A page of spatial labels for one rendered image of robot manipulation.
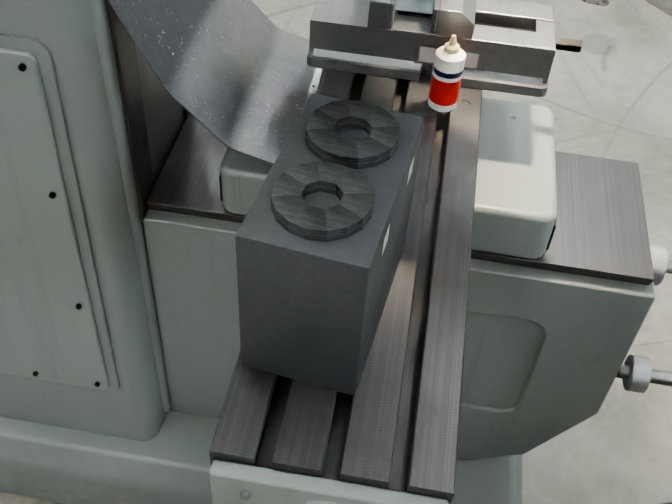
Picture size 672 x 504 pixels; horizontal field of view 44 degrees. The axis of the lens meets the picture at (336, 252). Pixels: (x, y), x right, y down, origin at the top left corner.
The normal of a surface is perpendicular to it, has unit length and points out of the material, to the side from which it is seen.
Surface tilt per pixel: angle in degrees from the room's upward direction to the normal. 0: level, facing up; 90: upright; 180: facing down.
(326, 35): 90
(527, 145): 0
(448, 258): 0
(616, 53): 0
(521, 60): 90
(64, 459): 68
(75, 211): 88
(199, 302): 90
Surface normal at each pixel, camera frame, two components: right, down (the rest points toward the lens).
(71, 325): -0.16, 0.69
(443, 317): 0.05, -0.69
